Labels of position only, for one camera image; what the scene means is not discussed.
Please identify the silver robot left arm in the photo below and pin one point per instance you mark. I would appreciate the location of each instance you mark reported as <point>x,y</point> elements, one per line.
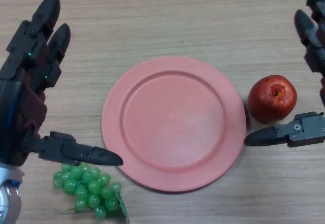
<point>8,196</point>

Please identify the green grape bunch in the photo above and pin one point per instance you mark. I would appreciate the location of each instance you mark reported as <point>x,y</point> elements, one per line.
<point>89,186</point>

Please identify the red apple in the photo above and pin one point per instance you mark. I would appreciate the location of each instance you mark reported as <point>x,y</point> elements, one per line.
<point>266,99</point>

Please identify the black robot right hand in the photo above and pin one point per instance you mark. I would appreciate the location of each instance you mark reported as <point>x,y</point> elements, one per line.
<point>304,132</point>

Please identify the pink round plate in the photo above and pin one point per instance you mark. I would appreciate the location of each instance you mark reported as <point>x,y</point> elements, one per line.
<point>175,122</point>

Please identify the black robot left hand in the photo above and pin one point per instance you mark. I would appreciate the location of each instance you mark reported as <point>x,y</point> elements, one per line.
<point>23,87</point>

